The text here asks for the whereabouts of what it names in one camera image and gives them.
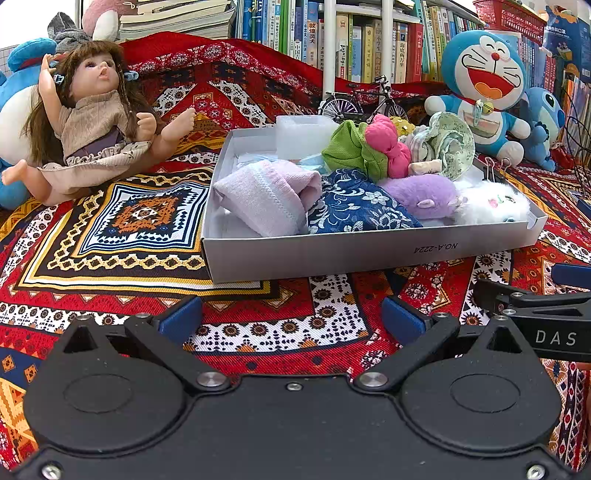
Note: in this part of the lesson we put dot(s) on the blue printed box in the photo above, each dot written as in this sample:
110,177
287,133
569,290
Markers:
568,37

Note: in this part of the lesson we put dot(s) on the pale green floral cloth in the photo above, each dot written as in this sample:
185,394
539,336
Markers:
452,143

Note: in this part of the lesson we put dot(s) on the black model bicycle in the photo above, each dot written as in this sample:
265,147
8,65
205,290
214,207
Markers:
333,102

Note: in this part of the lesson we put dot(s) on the stack of books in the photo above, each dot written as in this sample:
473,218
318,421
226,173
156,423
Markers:
180,21

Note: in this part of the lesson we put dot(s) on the white fluffy plush toy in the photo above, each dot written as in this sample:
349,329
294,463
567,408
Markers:
489,203

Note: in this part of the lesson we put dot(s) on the lilac sock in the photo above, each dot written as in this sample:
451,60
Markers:
263,194

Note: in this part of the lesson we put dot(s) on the beige plaid pouch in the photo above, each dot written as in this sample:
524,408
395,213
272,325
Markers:
422,167

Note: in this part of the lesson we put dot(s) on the small blue alien plush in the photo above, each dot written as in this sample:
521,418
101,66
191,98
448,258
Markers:
540,110

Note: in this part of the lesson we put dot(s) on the pink heart cushion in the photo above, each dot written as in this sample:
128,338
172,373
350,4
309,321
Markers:
385,138

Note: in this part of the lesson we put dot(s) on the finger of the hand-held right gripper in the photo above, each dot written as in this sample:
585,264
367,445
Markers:
508,297
572,277

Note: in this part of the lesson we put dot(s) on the blue floral cloth pouch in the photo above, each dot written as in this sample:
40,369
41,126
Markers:
355,203

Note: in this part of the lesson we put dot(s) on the blue cat plush toy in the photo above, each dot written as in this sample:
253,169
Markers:
489,60

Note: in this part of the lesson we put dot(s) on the pastel striped small cloth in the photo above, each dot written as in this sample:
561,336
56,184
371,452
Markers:
418,145

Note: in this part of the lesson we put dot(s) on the purple plush toy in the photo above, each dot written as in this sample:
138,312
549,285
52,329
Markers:
425,194

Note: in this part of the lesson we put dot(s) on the grey plush toy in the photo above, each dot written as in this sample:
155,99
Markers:
69,34

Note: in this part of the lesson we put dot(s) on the pink plush toy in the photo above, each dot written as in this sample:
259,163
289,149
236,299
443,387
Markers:
104,21

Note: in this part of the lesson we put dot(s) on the row of books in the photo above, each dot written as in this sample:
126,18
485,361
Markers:
360,46

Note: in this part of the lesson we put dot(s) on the brown-haired doll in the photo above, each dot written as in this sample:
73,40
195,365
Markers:
92,120

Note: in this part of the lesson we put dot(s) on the black binder clip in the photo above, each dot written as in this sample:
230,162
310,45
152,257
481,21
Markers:
494,173

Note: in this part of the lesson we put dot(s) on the green scrunchie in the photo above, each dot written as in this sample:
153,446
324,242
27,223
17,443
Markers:
346,147

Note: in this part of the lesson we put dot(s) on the white shelf frame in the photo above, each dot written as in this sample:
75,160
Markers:
330,46

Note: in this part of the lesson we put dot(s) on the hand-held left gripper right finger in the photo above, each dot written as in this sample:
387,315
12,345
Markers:
399,323

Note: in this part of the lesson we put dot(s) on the red patterned blanket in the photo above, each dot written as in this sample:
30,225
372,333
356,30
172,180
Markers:
115,230

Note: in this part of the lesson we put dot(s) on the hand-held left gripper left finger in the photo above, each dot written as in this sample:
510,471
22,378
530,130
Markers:
180,318

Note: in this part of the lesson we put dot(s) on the white cardboard box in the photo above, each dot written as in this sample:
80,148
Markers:
369,254

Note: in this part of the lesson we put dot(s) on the gold sequin heart cushion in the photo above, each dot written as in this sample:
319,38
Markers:
402,125

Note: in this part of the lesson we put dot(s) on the large blue plush toy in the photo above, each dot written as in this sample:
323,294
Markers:
14,120

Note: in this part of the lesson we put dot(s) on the red plastic basket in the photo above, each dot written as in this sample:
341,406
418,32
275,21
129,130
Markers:
508,14

